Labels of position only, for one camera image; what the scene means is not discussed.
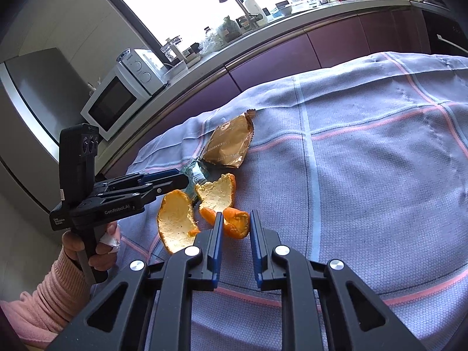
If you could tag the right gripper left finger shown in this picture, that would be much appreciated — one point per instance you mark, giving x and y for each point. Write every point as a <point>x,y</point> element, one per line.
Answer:
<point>149,307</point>

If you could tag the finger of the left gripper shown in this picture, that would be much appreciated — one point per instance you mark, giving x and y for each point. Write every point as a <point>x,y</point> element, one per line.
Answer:
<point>150,177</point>
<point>165,185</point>

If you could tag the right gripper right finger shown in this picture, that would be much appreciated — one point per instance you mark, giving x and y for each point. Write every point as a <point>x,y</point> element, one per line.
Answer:
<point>324,306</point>

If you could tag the large orange peel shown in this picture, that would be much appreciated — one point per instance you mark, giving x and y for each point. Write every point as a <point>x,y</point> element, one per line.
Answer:
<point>176,224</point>

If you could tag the green clear plastic wrapper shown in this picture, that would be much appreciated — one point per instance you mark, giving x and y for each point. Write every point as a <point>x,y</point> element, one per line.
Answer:
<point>197,174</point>

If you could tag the curved orange peel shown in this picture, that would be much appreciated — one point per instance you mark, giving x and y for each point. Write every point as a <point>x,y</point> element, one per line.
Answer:
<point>217,195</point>

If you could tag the gold snack wrapper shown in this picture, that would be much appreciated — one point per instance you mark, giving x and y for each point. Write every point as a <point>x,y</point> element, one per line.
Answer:
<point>230,141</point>

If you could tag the small orange peel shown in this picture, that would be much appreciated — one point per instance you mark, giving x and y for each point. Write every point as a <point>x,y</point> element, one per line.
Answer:
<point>236,222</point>

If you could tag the pink left sleeve forearm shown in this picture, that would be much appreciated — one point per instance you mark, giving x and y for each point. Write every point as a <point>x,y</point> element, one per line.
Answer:
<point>38,317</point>

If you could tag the white microwave oven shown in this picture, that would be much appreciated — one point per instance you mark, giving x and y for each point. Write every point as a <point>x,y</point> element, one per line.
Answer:
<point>125,90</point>

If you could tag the grey refrigerator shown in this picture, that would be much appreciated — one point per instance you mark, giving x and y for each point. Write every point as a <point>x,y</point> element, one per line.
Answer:
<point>41,94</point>

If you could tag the blue white bowl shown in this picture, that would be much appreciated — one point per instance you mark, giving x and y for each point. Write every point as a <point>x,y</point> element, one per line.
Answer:
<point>123,54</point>

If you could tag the blue checked tablecloth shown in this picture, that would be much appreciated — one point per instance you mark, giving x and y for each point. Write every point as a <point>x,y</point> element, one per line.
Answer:
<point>366,162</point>

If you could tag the white soap bottle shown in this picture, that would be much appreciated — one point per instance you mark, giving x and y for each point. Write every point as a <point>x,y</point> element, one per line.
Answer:
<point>254,9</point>

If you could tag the purple base cabinets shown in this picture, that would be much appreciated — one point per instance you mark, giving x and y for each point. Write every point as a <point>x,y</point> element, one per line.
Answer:
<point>308,41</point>

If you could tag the black built-in oven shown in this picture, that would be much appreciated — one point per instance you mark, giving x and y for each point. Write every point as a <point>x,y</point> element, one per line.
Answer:
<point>445,35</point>

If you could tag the dark window frame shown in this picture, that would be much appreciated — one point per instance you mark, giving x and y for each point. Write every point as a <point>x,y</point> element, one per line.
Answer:
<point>164,0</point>

